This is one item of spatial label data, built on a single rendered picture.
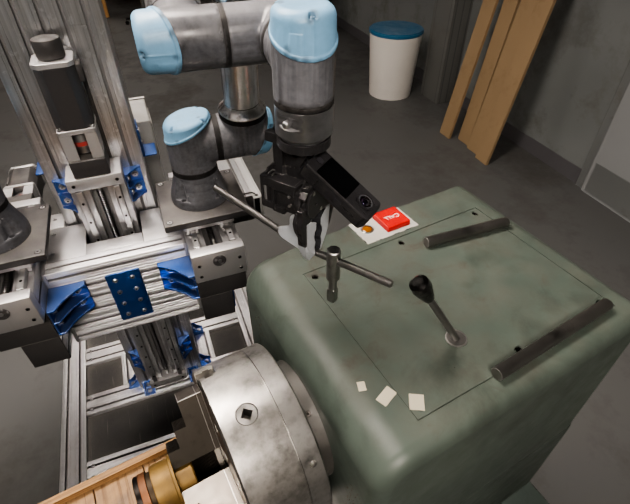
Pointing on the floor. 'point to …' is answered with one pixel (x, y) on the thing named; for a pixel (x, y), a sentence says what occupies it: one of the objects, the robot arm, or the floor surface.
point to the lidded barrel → (393, 58)
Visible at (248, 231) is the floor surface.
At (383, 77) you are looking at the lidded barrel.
